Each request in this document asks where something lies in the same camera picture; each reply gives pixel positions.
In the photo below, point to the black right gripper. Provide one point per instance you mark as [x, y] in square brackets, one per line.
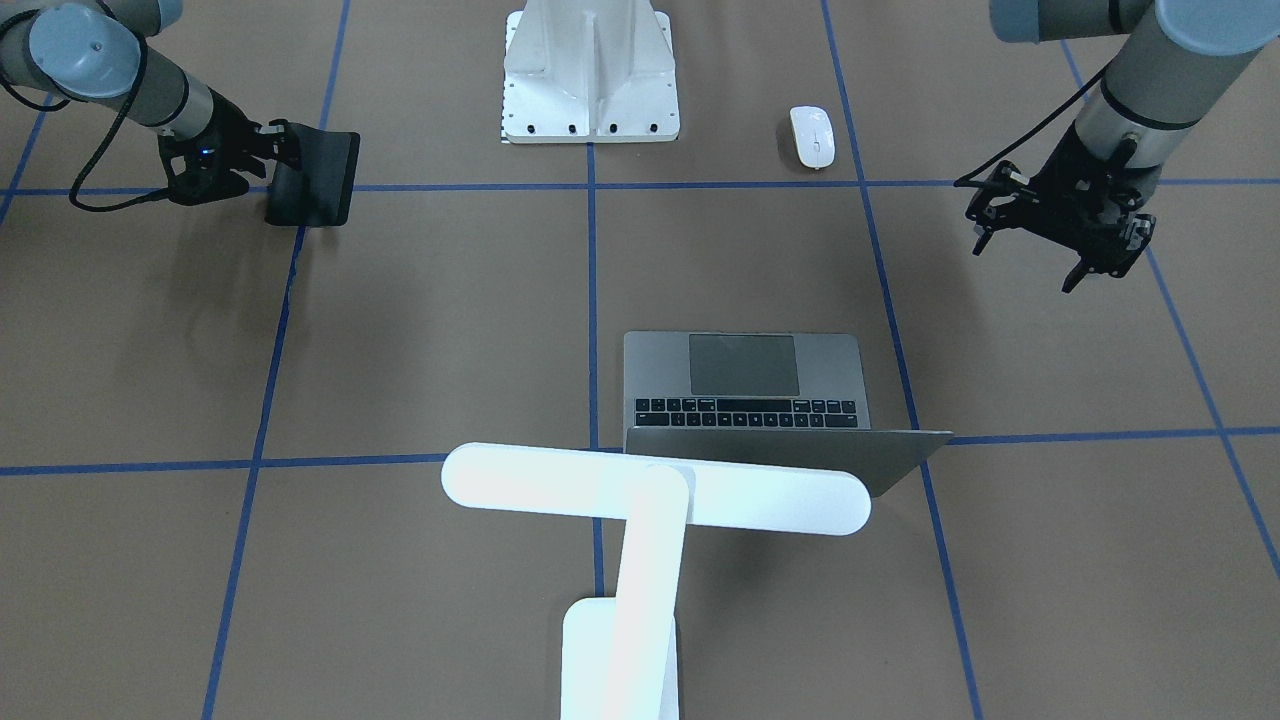
[226, 127]

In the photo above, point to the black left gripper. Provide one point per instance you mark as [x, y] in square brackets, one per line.
[1060, 172]

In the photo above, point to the black mouse pad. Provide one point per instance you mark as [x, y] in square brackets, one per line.
[318, 195]

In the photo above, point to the white computer mouse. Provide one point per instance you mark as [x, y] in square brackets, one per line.
[814, 136]

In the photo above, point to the grey laptop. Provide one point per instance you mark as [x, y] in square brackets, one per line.
[797, 400]

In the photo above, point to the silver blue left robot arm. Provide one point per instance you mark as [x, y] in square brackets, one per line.
[1178, 58]

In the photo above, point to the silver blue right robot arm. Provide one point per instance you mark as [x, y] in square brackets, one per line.
[59, 52]

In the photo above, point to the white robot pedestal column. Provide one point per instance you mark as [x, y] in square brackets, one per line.
[589, 72]

